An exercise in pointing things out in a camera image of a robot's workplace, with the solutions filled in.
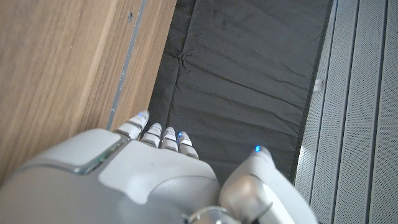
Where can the black fabric backdrop curtain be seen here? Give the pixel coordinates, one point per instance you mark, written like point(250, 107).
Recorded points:
point(242, 77)

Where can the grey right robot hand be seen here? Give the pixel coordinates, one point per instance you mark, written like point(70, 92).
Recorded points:
point(130, 180)

